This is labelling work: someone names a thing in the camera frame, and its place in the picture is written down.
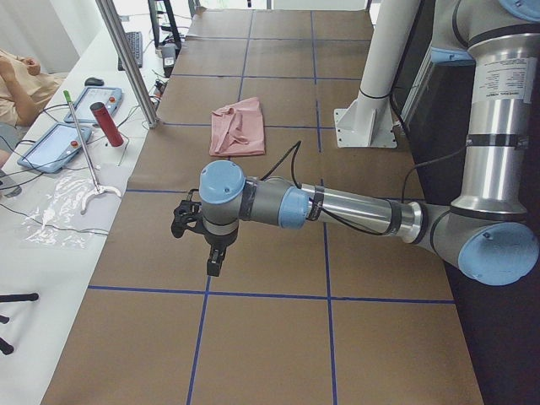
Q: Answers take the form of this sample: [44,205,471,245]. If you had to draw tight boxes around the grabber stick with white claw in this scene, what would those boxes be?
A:
[63,90,122,215]

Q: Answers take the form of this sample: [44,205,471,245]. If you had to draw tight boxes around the seated person in beige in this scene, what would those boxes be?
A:
[1,50,66,165]

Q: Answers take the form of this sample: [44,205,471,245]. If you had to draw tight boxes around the blue teach pendant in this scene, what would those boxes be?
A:
[73,86,123,124]
[17,123,82,174]

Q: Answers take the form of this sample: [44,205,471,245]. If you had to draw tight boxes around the blue teach pendant near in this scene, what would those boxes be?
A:
[17,123,82,174]

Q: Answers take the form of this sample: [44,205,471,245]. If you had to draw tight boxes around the black camera cable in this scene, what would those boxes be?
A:
[259,141,393,235]

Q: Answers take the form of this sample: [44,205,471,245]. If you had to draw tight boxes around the grey aluminium camera post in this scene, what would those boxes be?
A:
[95,0,159,128]

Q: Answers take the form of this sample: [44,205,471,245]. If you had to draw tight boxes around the black tripod legs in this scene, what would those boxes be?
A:
[1,292,40,355]

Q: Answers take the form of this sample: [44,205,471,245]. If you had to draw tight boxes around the black computer mouse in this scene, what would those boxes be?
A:
[84,77,105,86]

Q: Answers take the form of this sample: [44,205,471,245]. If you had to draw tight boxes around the pink Snoopy t-shirt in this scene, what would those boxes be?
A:
[209,97,265,157]

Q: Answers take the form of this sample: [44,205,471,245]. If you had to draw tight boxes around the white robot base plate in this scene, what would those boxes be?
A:
[333,107,397,149]

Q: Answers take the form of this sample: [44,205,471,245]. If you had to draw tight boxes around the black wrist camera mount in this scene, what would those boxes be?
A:
[170,188,205,239]

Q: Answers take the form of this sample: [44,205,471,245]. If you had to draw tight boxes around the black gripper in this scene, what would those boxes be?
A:
[204,230,237,277]

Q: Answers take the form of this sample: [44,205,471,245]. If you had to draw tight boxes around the dark red cylindrical bottle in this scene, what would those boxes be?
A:
[89,102,124,147]

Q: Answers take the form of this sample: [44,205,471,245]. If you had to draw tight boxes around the black keyboard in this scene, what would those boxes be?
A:
[125,31,143,68]

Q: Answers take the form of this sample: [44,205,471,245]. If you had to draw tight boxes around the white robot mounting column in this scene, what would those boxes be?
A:
[358,0,420,112]

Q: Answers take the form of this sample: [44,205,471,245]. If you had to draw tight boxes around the blue teach pendant far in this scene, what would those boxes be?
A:
[73,86,123,124]

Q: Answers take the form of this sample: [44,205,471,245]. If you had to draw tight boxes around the clear plastic bag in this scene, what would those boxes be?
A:
[21,172,111,249]

